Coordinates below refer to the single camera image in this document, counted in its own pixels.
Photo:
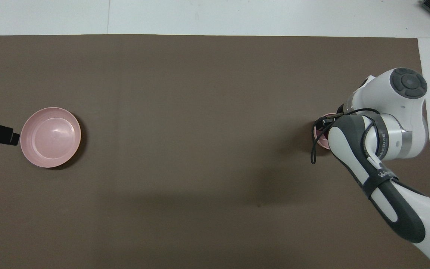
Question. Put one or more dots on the pink bowl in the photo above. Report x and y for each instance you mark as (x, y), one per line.
(320, 145)

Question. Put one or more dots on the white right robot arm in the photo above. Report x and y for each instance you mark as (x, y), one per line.
(398, 112)

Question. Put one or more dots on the pink plate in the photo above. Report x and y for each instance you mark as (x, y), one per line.
(50, 137)

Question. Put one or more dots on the brown table mat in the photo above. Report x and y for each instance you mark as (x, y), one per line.
(200, 149)

